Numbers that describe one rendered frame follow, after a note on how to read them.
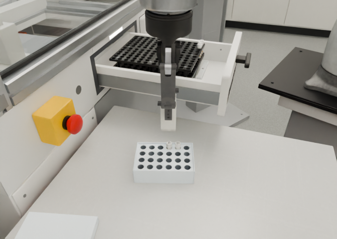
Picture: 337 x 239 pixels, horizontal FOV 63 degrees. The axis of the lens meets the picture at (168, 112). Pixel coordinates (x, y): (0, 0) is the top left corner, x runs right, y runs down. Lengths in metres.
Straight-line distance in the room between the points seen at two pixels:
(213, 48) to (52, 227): 0.63
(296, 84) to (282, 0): 2.71
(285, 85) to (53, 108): 0.67
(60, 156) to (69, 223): 0.19
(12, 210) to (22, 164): 0.10
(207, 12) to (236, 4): 1.96
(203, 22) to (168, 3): 1.28
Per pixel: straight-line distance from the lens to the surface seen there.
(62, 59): 0.63
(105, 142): 0.69
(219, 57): 0.88
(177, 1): 0.41
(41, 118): 0.56
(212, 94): 0.65
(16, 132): 0.55
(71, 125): 0.55
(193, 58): 0.74
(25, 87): 0.55
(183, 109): 2.01
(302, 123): 0.99
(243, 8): 3.64
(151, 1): 0.42
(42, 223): 0.56
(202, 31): 1.71
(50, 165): 0.66
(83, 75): 0.69
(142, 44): 0.83
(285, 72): 1.01
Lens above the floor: 1.21
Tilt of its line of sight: 36 degrees down
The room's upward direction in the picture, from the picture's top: straight up
